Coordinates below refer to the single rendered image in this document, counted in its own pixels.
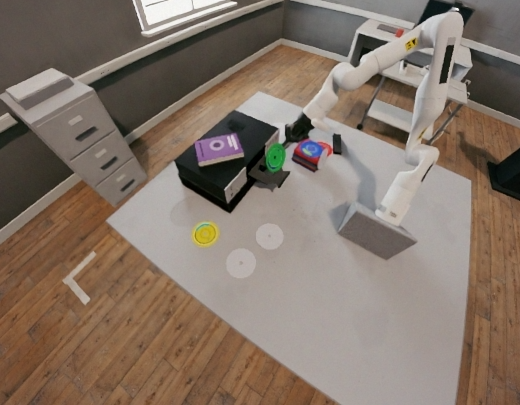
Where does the green-labelled cd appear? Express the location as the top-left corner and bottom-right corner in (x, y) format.
(266, 143), (286, 172)

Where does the yellow cd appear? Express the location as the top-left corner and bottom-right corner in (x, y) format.
(191, 221), (219, 247)

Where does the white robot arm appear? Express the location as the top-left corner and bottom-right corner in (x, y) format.
(303, 12), (463, 226)

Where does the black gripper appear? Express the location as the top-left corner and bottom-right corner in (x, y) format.
(282, 111), (315, 149)

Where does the red cd with green label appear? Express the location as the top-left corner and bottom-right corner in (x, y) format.
(316, 142), (332, 156)

